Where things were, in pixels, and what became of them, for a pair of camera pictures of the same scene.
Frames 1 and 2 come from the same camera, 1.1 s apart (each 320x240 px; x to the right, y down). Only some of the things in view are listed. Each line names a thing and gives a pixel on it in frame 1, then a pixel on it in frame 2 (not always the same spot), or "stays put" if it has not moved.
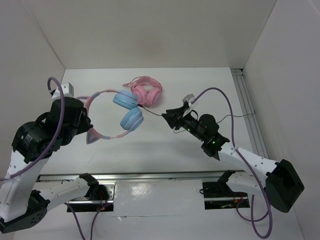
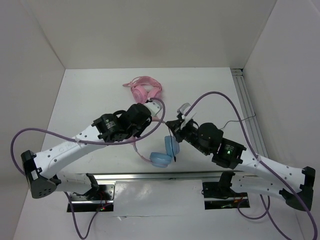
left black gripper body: [83, 125] -> [136, 128]
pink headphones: [148, 90] stays put
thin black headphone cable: [185, 130] -> [220, 129]
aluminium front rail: [99, 177] stays put
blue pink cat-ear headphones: [132, 119] -> [162, 160]
